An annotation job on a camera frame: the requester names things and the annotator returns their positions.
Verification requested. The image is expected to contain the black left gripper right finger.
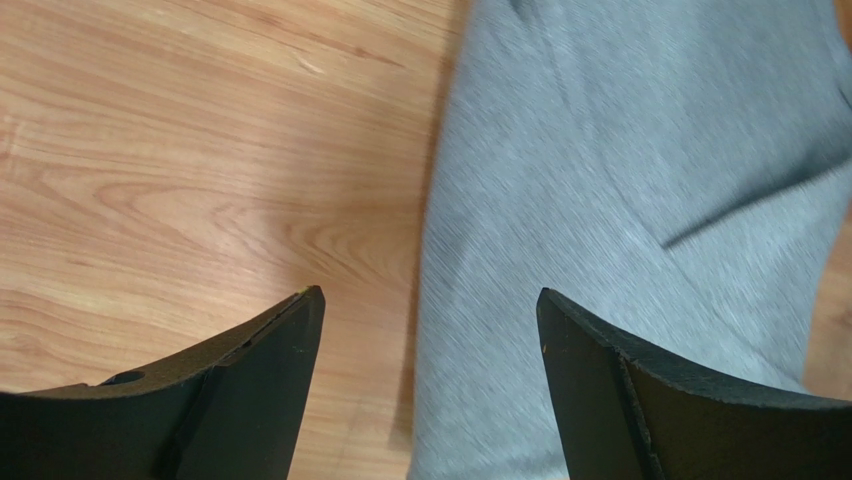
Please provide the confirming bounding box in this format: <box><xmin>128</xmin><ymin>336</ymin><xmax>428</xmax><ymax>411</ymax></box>
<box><xmin>537</xmin><ymin>289</ymin><xmax>851</xmax><ymax>479</ymax></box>

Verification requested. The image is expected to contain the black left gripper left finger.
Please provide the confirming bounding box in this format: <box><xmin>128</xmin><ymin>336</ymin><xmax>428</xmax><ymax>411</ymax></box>
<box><xmin>1</xmin><ymin>286</ymin><xmax>325</xmax><ymax>479</ymax></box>

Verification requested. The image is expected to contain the light grey cloth napkin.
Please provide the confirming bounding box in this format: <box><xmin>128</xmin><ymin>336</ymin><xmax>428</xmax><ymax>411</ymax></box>
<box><xmin>409</xmin><ymin>1</ymin><xmax>851</xmax><ymax>479</ymax></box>

